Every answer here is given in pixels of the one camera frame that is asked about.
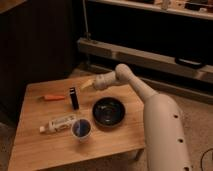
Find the black standing eraser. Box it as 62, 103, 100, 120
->
69, 87, 79, 110

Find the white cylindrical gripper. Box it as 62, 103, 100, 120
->
80, 72, 117, 90

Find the black case handle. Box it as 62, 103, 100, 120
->
174, 58, 206, 69

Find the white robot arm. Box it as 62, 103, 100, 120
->
81, 64, 193, 171

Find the metal shelf pole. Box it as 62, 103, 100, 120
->
82, 0, 91, 41

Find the cup with blue interior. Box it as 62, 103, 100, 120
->
71, 118, 91, 141

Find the long grey case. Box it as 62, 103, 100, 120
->
77, 38, 213, 84

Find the wooden table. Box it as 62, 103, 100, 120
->
8, 77, 145, 171

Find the upper wooden shelf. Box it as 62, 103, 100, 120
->
88, 0, 213, 21

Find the orange carrot toy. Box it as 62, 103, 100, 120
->
41, 95, 65, 101

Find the black round bowl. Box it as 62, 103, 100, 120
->
92, 97, 126, 127

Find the white toothpaste tube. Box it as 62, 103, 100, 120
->
39, 114, 76, 134

